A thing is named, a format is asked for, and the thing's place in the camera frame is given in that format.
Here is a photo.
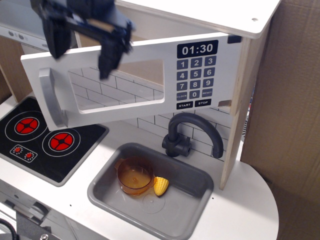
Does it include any orange transparent toy pot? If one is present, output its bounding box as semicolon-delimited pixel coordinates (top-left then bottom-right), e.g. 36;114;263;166
114;156;157;196

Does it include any white wooden microwave cabinet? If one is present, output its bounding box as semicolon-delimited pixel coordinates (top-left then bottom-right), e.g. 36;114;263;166
72;0;282;191

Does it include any white toy microwave door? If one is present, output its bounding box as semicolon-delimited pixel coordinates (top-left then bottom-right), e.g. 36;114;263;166
21;33;243;130

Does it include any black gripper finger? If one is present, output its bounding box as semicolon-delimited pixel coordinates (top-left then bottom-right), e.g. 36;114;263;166
98;34;132;80
42;17;72;59

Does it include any black cable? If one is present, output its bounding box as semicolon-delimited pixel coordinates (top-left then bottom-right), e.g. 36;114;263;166
0;217;21;240

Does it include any black toy stovetop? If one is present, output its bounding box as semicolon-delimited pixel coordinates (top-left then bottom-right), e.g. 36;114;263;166
0;97;109;187

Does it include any grey oven knob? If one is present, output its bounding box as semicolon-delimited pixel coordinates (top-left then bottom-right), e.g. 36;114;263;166
28;202;49;220

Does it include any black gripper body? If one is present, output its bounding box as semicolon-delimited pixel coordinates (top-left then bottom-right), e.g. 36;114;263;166
32;0;135;40

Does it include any brown cardboard box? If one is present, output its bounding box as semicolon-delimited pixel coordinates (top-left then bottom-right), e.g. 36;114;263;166
241;0;320;240

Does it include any grey range hood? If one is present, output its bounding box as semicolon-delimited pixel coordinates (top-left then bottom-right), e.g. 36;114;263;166
0;0;49;52

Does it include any grey toy sink basin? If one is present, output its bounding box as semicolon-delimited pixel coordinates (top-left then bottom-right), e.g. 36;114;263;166
87;143;214;240

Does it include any dark grey toy faucet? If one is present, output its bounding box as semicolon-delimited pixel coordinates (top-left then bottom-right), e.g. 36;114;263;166
162;112;224;159

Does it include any yellow toy corn cob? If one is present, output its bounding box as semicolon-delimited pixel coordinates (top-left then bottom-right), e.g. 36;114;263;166
153;176;169;196

